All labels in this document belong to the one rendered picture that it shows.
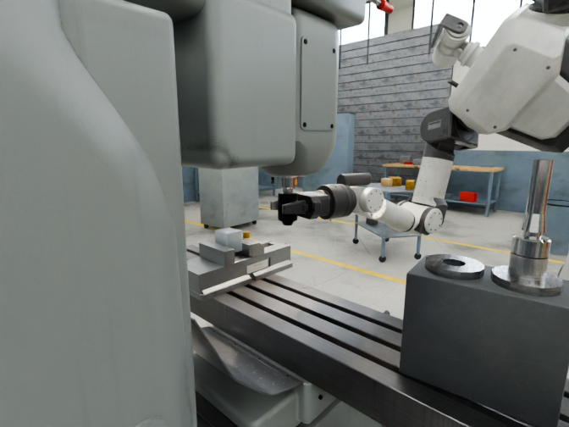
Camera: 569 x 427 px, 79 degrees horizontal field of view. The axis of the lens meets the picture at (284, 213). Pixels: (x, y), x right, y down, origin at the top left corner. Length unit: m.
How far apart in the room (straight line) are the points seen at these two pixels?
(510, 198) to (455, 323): 7.69
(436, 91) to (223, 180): 5.28
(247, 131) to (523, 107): 0.68
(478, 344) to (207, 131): 0.52
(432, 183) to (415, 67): 7.79
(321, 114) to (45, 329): 0.58
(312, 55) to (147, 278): 0.51
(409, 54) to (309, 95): 8.30
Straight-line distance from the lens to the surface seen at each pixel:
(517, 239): 0.61
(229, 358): 0.81
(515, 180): 8.22
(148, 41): 0.44
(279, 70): 0.63
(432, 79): 8.68
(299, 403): 0.82
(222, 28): 0.56
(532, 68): 0.98
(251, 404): 0.78
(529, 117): 1.03
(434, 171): 1.14
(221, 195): 5.27
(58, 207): 0.37
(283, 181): 0.80
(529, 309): 0.60
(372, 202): 0.92
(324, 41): 0.77
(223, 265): 0.96
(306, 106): 0.70
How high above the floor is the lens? 1.38
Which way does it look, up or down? 12 degrees down
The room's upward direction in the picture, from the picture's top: straight up
